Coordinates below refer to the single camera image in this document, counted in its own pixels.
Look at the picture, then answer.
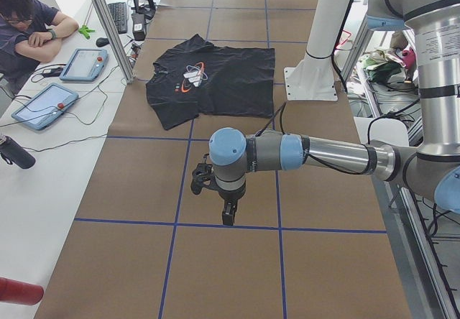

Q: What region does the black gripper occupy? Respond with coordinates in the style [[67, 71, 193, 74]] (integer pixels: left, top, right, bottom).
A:
[[218, 188, 246, 226]]

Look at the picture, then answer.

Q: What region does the black printed t-shirt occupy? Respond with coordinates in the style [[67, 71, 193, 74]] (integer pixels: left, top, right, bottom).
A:
[[146, 34, 275, 130]]

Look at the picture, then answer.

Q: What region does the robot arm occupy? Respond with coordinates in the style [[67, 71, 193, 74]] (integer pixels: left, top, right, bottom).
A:
[[191, 0, 459, 226]]

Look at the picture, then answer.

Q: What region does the pile of clothes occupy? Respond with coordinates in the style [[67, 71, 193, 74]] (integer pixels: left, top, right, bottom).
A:
[[359, 47, 416, 84]]

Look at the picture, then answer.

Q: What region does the far blue teach pendant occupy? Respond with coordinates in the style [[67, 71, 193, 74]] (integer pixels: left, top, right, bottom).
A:
[[59, 48, 109, 82]]

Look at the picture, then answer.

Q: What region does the blue teach pendant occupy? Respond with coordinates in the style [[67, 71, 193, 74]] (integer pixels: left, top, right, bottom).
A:
[[59, 48, 109, 82], [11, 83, 80, 131]]

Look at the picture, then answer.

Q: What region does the near blue teach pendant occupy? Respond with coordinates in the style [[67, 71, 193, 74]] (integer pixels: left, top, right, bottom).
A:
[[11, 83, 80, 131]]

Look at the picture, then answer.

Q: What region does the black power adapter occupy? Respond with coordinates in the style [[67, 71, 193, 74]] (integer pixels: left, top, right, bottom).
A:
[[131, 13, 147, 41]]

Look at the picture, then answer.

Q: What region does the black computer mouse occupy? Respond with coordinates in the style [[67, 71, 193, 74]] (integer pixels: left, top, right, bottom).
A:
[[96, 37, 109, 47]]

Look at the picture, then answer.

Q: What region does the black water bottle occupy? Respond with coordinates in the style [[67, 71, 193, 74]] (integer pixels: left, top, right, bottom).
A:
[[1, 134, 36, 169]]

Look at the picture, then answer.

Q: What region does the black keyboard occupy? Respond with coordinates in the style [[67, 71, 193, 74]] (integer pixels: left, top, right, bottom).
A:
[[107, 2, 128, 34]]

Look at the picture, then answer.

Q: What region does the red cylinder object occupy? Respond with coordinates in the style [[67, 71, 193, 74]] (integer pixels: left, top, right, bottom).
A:
[[1, 277, 44, 305]]

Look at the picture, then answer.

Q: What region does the green plastic tool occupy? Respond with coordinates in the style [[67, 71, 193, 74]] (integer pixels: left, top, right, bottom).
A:
[[78, 25, 95, 40]]

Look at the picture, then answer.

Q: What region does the seated person in blue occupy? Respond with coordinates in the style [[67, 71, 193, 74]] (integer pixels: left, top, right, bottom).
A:
[[1, 0, 79, 94]]

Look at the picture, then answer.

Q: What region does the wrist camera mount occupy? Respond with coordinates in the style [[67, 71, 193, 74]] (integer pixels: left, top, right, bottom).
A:
[[190, 153, 219, 195]]

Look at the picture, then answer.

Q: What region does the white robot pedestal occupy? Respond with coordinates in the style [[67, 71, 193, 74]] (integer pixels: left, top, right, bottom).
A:
[[284, 0, 353, 101]]

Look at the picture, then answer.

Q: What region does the aluminium rack frame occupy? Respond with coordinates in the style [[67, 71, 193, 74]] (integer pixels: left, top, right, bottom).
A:
[[337, 17, 460, 319]]

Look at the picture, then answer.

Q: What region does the aluminium frame post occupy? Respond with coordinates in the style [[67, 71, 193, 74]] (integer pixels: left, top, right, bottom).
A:
[[91, 0, 134, 84]]

